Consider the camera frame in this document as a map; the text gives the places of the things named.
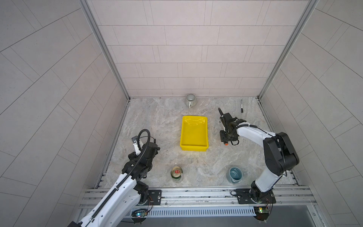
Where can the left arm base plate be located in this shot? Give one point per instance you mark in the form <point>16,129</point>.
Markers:
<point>151,197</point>

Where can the right circuit board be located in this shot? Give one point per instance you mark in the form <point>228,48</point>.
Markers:
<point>262,213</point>

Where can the green tin can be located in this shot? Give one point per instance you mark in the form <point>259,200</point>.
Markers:
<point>177,174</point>

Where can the teal ceramic mug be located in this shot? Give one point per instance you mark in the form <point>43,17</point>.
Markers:
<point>234,175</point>

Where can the ribbed grey ceramic cup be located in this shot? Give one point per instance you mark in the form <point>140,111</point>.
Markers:
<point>190,100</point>

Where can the white slotted vent strip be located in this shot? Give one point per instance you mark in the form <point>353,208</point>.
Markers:
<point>171,212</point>

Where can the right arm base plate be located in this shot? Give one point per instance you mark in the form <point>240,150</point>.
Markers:
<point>254,196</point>

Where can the left circuit board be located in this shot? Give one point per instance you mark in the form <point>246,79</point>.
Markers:
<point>140,215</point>

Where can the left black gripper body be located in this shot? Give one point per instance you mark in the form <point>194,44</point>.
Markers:
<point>133,156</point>

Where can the circuit board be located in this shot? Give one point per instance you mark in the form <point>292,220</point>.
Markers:
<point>262,213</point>
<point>140,215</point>

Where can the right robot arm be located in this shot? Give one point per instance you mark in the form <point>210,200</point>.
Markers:
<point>279,154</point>

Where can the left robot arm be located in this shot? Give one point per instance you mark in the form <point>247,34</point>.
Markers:
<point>127,192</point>

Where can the yellow plastic bin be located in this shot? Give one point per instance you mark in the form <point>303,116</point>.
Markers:
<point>194,133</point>

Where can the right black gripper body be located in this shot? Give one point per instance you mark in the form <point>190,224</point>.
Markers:
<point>225,136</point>

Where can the aluminium mounting rail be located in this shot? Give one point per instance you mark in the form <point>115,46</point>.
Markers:
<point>221,196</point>

